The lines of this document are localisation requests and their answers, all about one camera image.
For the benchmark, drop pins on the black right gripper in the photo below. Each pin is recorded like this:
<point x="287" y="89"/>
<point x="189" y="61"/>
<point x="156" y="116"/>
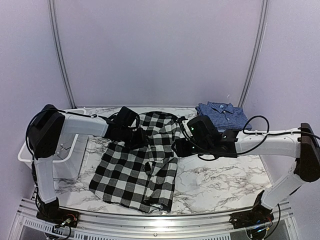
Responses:
<point x="182" y="151"/>

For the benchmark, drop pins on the black white checkered shirt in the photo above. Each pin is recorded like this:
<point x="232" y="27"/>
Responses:
<point x="142" y="179"/>

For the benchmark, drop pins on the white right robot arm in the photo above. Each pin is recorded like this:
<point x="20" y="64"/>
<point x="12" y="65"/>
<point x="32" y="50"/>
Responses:
<point x="201" y="137"/>

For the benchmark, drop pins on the white plastic bin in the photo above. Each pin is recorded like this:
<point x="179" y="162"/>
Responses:
<point x="68" y="158"/>

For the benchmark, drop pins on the right aluminium wall post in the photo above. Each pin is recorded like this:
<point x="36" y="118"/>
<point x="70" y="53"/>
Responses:
<point x="258" y="43"/>

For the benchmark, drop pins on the folded blue checkered shirt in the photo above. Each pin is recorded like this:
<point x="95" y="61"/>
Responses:
<point x="224" y="116"/>

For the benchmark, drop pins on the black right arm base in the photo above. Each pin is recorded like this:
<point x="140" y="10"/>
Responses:
<point x="255" y="216"/>

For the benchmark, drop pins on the aluminium front frame rail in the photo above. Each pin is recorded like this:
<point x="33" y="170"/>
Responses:
<point x="98" y="225"/>

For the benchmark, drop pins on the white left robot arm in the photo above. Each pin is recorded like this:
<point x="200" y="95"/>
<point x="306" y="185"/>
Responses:
<point x="46" y="127"/>

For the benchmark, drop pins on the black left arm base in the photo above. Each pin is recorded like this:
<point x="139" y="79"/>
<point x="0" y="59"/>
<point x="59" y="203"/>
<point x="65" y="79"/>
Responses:
<point x="52" y="213"/>

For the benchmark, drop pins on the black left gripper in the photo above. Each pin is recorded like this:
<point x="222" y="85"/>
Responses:
<point x="141" y="141"/>

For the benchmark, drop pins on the grey cloth in bin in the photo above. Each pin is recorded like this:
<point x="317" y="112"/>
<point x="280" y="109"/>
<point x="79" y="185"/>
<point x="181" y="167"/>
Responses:
<point x="63" y="148"/>

